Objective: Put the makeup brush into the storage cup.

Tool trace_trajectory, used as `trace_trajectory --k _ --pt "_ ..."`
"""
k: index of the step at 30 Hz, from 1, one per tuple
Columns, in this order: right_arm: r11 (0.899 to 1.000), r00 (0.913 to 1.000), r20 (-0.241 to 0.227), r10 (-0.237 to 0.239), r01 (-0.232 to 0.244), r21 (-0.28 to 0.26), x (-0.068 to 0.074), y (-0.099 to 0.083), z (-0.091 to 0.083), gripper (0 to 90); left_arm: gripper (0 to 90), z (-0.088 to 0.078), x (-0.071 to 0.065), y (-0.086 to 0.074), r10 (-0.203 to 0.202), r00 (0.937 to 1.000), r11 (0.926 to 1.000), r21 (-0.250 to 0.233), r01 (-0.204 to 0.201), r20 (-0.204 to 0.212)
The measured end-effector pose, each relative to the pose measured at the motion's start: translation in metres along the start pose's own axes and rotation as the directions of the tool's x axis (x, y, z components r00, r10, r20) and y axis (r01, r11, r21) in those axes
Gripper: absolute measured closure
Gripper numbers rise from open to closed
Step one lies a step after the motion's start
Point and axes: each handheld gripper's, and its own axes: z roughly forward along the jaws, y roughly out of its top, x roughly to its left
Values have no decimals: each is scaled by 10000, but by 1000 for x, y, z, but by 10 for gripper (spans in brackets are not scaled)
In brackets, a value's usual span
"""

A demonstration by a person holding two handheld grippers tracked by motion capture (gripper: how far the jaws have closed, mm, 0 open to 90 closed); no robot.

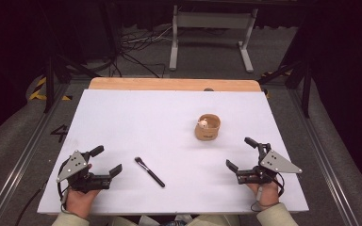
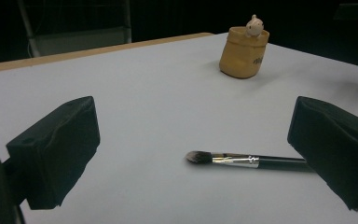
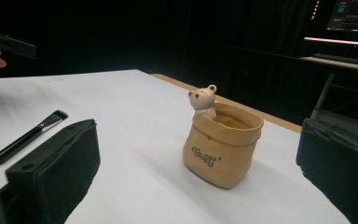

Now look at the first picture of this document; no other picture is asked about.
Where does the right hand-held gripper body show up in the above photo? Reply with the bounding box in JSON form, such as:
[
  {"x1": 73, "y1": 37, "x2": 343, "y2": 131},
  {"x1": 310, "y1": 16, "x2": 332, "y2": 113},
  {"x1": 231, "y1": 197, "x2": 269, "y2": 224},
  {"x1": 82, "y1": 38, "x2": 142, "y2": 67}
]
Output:
[{"x1": 236, "y1": 142, "x2": 304, "y2": 186}]

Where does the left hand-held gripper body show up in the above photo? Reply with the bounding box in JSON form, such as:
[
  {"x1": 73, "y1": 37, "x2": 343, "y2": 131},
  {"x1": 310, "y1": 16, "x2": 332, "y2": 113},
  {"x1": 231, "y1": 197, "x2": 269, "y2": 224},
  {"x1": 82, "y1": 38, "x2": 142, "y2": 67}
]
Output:
[{"x1": 56, "y1": 150, "x2": 112, "y2": 193}]

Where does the person's right hand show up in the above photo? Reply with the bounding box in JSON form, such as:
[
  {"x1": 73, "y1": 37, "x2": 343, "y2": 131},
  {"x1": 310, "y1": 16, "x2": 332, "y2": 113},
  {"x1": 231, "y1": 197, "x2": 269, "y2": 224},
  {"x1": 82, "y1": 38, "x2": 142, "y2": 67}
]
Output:
[{"x1": 246, "y1": 181, "x2": 281, "y2": 209}]

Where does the person's left hand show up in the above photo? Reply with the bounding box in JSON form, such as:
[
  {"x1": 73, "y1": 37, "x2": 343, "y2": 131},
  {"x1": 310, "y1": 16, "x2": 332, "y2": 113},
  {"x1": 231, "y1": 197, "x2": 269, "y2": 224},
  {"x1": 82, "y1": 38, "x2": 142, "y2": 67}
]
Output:
[{"x1": 65, "y1": 187, "x2": 102, "y2": 219}]

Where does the black makeup brush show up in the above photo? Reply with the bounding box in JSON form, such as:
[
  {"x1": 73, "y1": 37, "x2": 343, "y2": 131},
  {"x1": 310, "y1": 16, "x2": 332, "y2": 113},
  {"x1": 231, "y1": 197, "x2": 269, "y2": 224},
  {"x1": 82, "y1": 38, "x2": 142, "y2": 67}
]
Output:
[{"x1": 134, "y1": 156, "x2": 166, "y2": 188}]

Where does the tan round cup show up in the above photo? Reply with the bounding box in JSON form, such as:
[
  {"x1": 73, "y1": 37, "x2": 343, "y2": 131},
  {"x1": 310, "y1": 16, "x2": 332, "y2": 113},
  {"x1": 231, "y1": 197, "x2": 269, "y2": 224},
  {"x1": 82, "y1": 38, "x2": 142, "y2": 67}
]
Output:
[{"x1": 194, "y1": 113, "x2": 222, "y2": 141}]

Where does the white table cover sheet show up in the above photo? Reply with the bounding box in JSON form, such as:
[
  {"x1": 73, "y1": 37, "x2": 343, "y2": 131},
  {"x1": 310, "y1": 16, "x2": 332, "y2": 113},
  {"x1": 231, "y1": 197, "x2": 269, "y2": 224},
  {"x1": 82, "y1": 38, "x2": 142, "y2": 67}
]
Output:
[{"x1": 37, "y1": 89, "x2": 310, "y2": 217}]

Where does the person's clothing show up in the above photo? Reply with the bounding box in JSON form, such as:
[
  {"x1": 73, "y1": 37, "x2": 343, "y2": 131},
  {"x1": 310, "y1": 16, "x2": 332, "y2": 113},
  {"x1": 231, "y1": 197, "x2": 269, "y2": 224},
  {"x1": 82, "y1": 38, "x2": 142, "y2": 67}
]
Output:
[{"x1": 108, "y1": 214, "x2": 241, "y2": 226}]

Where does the yellow black hazard tape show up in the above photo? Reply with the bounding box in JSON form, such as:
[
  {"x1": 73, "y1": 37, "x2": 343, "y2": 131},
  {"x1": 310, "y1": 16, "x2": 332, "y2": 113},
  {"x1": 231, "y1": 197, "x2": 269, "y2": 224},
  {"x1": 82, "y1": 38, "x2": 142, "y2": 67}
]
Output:
[{"x1": 27, "y1": 76, "x2": 74, "y2": 102}]

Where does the black tripod stand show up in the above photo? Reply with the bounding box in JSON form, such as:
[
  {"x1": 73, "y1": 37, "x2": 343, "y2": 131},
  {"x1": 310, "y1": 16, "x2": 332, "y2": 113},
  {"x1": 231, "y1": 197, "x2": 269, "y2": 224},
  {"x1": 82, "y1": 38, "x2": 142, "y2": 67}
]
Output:
[
  {"x1": 41, "y1": 0, "x2": 121, "y2": 115},
  {"x1": 257, "y1": 18, "x2": 315, "y2": 119}
]

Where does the grey metal stand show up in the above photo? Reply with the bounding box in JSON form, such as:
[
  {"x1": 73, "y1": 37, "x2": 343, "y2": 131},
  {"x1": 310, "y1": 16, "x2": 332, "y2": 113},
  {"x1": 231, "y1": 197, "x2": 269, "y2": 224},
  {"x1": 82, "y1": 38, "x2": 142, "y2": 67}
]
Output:
[{"x1": 168, "y1": 4, "x2": 260, "y2": 74}]

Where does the right hand-held gripper cable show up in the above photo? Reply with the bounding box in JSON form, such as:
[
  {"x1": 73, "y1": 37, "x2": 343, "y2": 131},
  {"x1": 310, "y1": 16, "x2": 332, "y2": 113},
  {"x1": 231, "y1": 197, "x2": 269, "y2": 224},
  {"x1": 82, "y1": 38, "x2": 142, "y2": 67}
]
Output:
[{"x1": 250, "y1": 170, "x2": 287, "y2": 213}]

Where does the hand-held gripper cable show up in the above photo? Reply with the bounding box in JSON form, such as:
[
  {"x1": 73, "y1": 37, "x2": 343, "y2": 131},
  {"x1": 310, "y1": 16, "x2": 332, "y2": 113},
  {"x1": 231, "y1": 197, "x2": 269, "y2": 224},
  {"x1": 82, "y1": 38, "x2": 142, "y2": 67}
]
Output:
[
  {"x1": 56, "y1": 158, "x2": 76, "y2": 212},
  {"x1": 250, "y1": 170, "x2": 287, "y2": 213}
]

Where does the left hand-held gripper cable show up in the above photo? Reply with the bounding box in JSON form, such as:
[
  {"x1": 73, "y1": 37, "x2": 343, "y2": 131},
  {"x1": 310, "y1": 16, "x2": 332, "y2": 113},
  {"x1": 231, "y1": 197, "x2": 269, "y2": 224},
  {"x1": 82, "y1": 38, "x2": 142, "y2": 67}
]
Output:
[{"x1": 56, "y1": 158, "x2": 76, "y2": 212}]

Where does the aluminium floor rail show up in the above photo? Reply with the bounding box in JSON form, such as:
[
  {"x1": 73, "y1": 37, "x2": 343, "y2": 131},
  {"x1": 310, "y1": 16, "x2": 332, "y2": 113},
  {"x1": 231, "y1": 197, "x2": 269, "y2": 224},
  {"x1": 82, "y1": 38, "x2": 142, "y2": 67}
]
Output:
[
  {"x1": 0, "y1": 82, "x2": 72, "y2": 226},
  {"x1": 287, "y1": 88, "x2": 362, "y2": 226}
]

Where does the black floor cable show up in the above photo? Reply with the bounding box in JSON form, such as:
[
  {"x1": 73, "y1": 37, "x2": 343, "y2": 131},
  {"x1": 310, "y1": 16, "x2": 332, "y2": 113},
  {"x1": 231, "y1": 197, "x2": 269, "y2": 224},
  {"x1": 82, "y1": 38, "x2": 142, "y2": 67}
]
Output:
[{"x1": 13, "y1": 178, "x2": 50, "y2": 226}]

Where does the bundle of floor cables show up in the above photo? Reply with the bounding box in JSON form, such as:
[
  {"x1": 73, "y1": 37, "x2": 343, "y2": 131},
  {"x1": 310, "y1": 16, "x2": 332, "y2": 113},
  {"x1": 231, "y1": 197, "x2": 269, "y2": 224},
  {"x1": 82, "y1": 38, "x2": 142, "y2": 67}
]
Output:
[{"x1": 111, "y1": 24, "x2": 174, "y2": 79}]

